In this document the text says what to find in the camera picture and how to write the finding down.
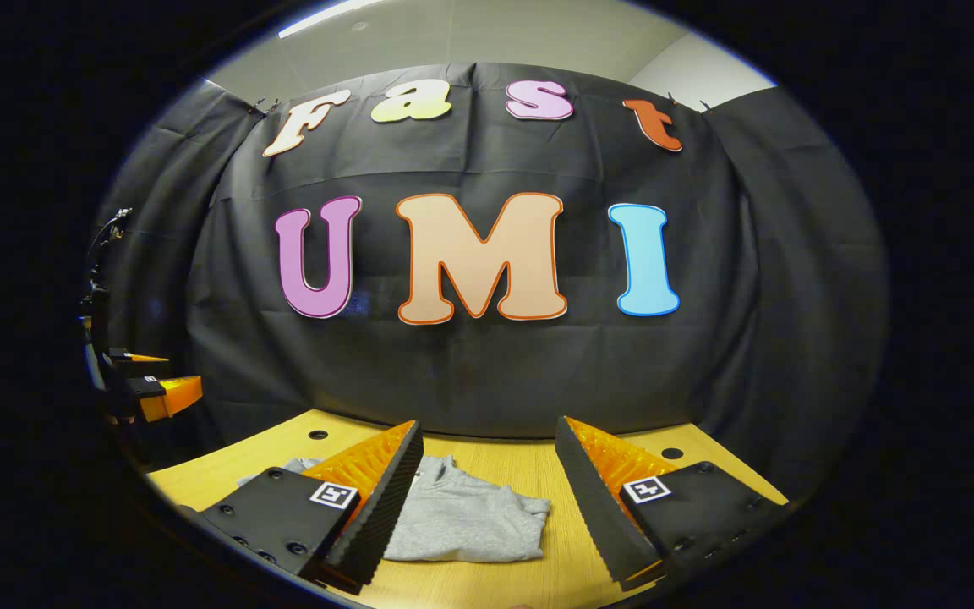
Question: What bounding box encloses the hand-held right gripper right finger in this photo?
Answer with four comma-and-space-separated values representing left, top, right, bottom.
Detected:
555, 414, 791, 591

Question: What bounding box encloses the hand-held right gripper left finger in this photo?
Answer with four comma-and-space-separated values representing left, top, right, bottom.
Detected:
178, 420, 424, 595

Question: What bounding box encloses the grey zip-neck sweatshirt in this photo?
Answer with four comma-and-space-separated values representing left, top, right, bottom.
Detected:
238, 454, 552, 563

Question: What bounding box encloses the black backdrop cloth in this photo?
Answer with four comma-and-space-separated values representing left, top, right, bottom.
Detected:
94, 61, 889, 500

